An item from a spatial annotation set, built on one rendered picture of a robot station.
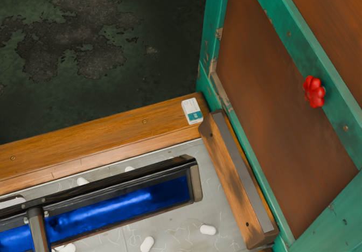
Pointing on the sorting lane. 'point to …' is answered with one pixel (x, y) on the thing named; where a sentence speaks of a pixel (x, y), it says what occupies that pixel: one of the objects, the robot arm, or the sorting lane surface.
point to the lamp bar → (106, 203)
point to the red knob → (314, 91)
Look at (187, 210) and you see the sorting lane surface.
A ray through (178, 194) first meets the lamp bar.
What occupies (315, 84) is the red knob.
